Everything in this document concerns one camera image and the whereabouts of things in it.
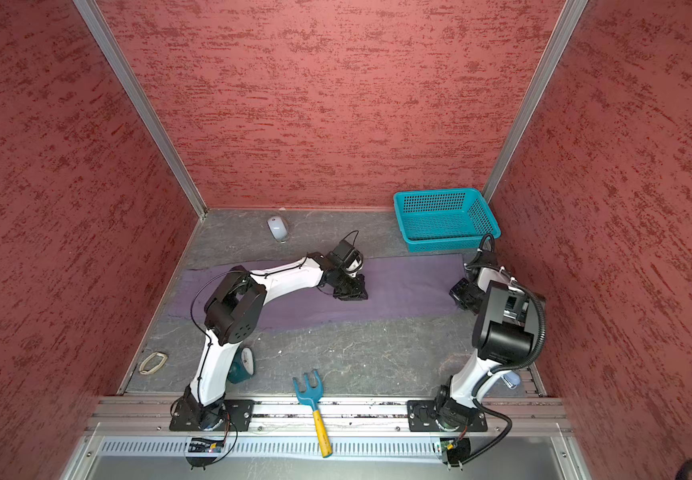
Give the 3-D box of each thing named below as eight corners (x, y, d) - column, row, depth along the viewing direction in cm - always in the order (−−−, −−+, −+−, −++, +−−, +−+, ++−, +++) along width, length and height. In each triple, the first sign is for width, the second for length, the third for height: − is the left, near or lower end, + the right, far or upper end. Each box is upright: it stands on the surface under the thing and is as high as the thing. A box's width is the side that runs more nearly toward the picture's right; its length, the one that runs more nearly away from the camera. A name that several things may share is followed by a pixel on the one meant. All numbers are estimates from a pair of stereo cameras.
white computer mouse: (277, 244, 112) (273, 230, 105) (270, 233, 115) (266, 219, 109) (289, 239, 113) (286, 225, 107) (282, 228, 117) (278, 214, 111)
